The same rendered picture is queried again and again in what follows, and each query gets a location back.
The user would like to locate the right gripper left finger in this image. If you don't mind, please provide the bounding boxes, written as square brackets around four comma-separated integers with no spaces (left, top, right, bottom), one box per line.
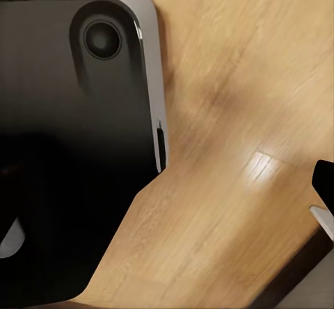
[0,160,36,243]

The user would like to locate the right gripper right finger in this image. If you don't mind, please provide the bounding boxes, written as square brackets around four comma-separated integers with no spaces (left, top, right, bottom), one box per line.
[312,160,334,216]

